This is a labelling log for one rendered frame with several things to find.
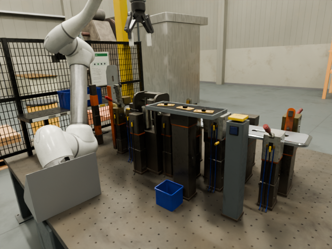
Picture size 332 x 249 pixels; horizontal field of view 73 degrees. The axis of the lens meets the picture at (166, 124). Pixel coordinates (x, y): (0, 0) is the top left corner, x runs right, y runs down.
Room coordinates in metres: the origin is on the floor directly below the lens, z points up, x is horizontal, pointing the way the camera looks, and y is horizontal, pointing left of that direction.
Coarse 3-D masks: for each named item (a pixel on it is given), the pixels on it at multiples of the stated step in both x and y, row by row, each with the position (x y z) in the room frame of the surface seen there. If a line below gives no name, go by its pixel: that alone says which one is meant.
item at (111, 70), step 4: (108, 68) 1.88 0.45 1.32; (112, 68) 1.91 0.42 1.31; (116, 68) 1.94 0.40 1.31; (108, 72) 1.87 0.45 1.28; (112, 72) 1.90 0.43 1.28; (116, 72) 1.94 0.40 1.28; (108, 76) 1.87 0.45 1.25; (116, 76) 1.93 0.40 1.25; (108, 80) 1.87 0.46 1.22; (116, 80) 1.93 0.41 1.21; (108, 84) 1.86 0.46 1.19; (112, 84) 1.89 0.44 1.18; (112, 88) 1.89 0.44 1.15; (112, 92) 1.89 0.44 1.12; (112, 96) 1.88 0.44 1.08; (116, 100) 1.91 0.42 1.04
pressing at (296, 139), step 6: (252, 126) 1.19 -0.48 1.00; (258, 126) 1.19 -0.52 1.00; (252, 132) 1.09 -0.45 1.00; (258, 132) 1.09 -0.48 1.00; (288, 132) 1.08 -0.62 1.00; (294, 132) 1.07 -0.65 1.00; (258, 138) 1.03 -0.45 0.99; (288, 138) 0.99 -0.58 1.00; (294, 138) 0.99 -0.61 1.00; (300, 138) 0.99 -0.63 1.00; (306, 138) 0.99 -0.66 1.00; (288, 144) 0.94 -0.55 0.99; (294, 144) 0.93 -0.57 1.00; (300, 144) 0.92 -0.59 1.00; (306, 144) 0.92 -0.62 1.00
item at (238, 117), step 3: (234, 114) 0.88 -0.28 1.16; (237, 114) 0.88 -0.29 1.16; (228, 117) 0.85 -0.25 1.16; (231, 117) 0.84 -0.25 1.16; (234, 117) 0.83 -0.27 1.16; (237, 117) 0.83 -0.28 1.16; (240, 117) 0.83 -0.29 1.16; (243, 117) 0.83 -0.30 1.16; (246, 117) 0.84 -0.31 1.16; (234, 120) 0.83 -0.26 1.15; (237, 120) 0.82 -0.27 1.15; (240, 120) 0.81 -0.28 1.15; (243, 120) 0.81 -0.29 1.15
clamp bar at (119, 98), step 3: (114, 84) 1.60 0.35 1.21; (120, 84) 1.61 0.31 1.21; (114, 87) 1.57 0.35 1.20; (117, 87) 1.58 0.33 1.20; (117, 90) 1.58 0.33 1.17; (120, 90) 1.60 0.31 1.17; (117, 93) 1.59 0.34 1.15; (120, 93) 1.59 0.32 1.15; (117, 96) 1.60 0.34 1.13; (120, 96) 1.59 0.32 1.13; (117, 99) 1.61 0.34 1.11; (120, 99) 1.59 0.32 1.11; (120, 102) 1.59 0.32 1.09
